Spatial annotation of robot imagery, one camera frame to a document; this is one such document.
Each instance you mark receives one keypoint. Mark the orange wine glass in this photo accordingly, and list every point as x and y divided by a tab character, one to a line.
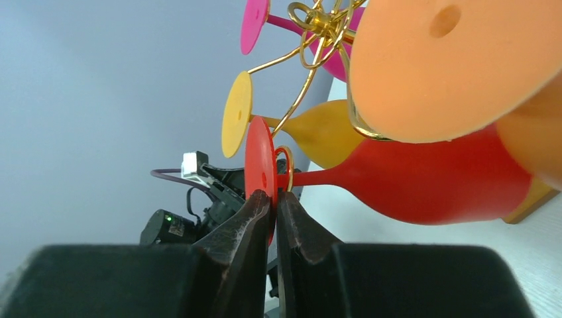
428	71

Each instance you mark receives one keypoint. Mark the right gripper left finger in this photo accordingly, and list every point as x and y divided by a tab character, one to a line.
238	250

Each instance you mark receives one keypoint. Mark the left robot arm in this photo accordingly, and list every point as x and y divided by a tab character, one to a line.
165	227

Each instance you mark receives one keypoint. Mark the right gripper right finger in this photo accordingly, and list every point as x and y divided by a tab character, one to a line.
311	268

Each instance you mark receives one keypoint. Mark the magenta wine glass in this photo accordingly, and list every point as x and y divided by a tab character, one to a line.
326	36

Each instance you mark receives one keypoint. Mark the red wine glass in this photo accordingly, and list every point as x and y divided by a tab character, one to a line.
468	179

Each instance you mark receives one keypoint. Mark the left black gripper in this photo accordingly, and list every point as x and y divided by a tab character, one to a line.
228	186

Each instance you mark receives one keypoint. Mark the yellow wine glass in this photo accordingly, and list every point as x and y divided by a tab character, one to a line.
323	133

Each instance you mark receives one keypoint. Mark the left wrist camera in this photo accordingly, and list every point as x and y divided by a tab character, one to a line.
191	167

